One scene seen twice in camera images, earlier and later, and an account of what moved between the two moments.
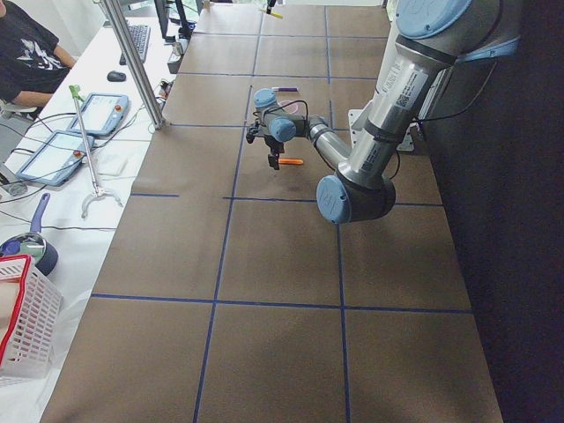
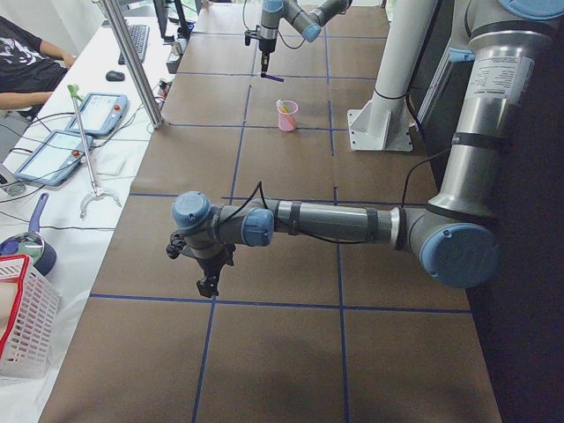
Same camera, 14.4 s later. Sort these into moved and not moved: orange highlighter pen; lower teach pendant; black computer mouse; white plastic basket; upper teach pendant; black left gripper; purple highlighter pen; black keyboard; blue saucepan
Moved: purple highlighter pen; orange highlighter pen; black left gripper
Not moved: blue saucepan; lower teach pendant; white plastic basket; black computer mouse; black keyboard; upper teach pendant
